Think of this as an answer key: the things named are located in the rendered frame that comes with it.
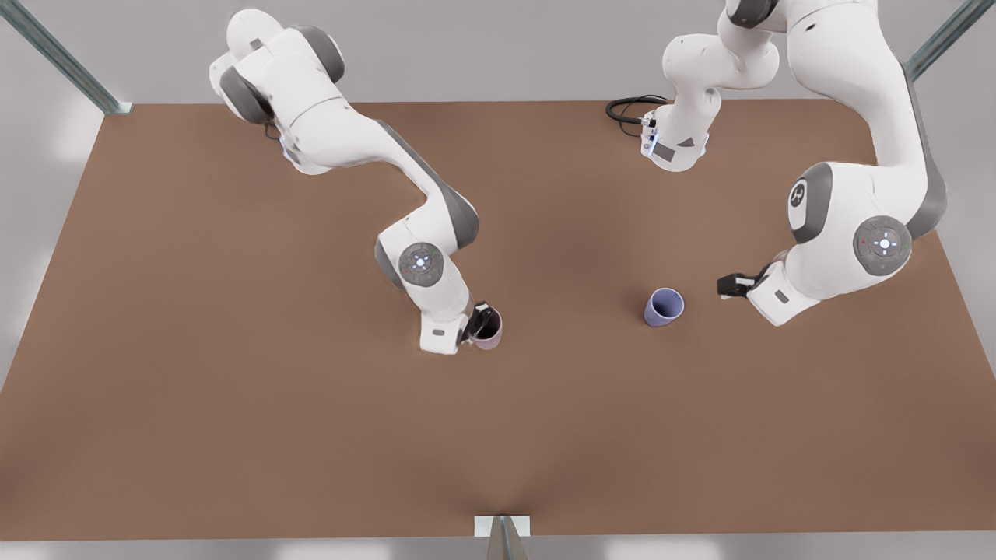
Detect purple cup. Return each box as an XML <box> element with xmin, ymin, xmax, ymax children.
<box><xmin>644</xmin><ymin>287</ymin><xmax>686</xmax><ymax>328</ymax></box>

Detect pink cup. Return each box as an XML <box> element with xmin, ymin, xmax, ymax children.
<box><xmin>470</xmin><ymin>306</ymin><xmax>504</xmax><ymax>352</ymax></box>

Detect silver frame post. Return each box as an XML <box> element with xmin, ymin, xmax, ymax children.
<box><xmin>905</xmin><ymin>0</ymin><xmax>996</xmax><ymax>83</ymax></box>
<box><xmin>0</xmin><ymin>0</ymin><xmax>134</xmax><ymax>117</ymax></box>
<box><xmin>474</xmin><ymin>514</ymin><xmax>532</xmax><ymax>560</ymax></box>

